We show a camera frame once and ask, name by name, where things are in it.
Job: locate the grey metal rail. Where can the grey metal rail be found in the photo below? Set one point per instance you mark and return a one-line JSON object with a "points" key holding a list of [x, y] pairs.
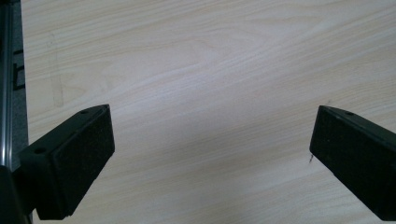
{"points": [[5, 84]]}

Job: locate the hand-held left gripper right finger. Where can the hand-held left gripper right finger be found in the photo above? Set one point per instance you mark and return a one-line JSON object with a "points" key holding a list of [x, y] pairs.
{"points": [[358, 155]]}

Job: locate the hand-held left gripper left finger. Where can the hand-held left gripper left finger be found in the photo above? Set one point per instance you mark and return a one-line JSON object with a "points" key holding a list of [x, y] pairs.
{"points": [[67, 168]]}

